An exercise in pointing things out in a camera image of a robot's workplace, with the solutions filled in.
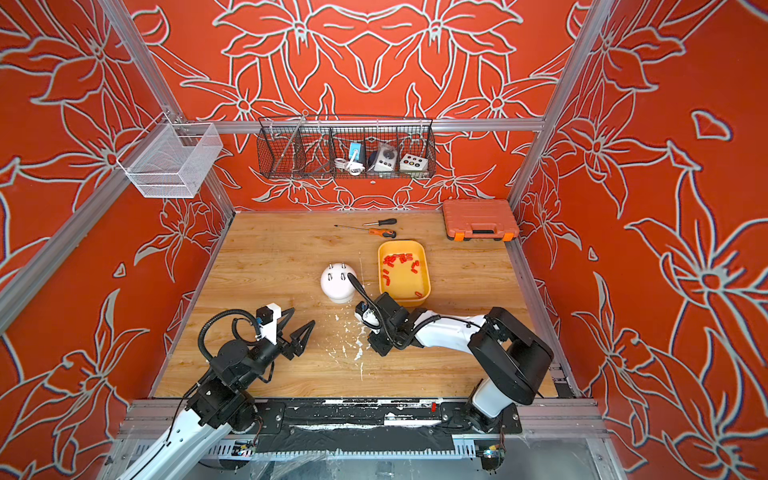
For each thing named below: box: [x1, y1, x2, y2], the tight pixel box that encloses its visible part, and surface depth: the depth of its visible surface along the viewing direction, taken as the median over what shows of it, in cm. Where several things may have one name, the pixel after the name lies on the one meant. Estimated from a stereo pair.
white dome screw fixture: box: [320, 262, 356, 304], surface depth 91 cm
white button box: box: [400, 153, 428, 172], surface depth 96 cm
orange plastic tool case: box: [443, 198, 520, 242], surface depth 113 cm
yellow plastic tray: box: [378, 240, 431, 308], surface depth 103 cm
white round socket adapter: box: [373, 141, 398, 172], surface depth 93 cm
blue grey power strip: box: [349, 142, 364, 163], surface depth 85 cm
